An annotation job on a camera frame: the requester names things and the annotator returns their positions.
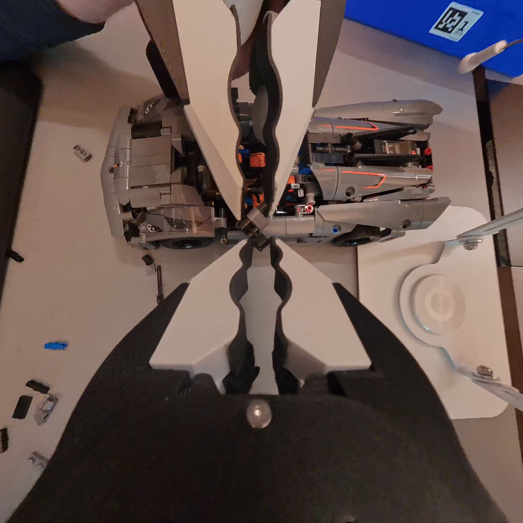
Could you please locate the grey lego car model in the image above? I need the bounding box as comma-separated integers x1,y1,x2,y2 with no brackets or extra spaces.
100,98,451,251

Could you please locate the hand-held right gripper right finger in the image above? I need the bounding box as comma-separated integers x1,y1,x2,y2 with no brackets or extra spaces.
269,237,372,395

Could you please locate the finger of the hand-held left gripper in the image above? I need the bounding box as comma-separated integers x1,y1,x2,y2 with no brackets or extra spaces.
173,0,247,221
250,0,322,217

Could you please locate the black dotted chair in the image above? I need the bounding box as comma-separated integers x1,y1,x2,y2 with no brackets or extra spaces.
0,61,45,295

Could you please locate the dark grey lego connector assembly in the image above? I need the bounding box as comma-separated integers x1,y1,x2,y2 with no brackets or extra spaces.
236,208,271,251

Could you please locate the light grey lego axle connector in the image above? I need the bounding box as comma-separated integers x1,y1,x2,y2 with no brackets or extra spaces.
35,394,59,425

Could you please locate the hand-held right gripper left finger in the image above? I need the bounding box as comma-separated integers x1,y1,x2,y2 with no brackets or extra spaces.
149,239,261,395

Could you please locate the blue plastic bin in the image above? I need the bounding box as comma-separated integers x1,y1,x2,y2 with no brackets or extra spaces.
343,0,523,79

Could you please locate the person's left hand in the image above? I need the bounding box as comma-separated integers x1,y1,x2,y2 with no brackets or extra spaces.
57,0,136,24

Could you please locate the white book stand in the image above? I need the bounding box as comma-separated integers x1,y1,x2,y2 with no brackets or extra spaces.
357,39,523,421

